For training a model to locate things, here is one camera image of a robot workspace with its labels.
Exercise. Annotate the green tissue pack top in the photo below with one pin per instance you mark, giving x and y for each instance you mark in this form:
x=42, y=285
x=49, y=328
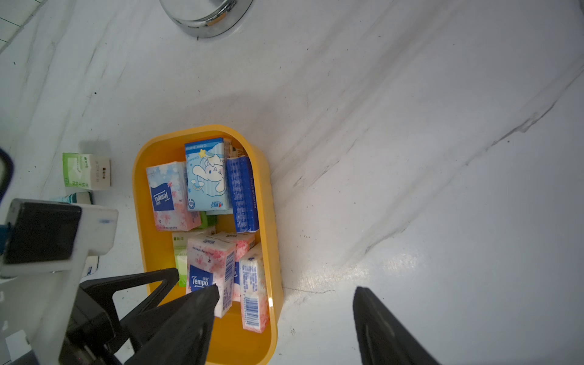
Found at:
x=90, y=172

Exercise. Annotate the light blue tissue pack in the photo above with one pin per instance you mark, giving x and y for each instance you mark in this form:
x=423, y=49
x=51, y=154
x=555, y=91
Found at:
x=207, y=175

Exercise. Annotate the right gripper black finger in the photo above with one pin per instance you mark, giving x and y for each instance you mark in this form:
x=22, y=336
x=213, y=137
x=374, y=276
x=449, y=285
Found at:
x=381, y=337

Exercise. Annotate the teal cartoon tissue pack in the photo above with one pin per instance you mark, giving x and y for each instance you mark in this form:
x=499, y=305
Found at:
x=84, y=198

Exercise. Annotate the dark blue Tempo pack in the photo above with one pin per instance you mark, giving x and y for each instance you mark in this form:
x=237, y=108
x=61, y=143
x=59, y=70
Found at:
x=243, y=195

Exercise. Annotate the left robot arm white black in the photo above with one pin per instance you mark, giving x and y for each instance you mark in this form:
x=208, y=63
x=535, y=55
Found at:
x=49, y=315

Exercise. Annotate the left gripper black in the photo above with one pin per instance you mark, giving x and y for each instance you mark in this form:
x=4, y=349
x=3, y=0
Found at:
x=178, y=332

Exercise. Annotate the chrome cup holder stand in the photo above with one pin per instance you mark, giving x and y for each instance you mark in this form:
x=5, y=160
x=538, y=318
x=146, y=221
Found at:
x=205, y=18

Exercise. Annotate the pink Tempo tissue pack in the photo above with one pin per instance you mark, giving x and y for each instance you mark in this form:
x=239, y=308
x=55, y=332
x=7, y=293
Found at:
x=244, y=243
x=211, y=261
x=254, y=299
x=169, y=198

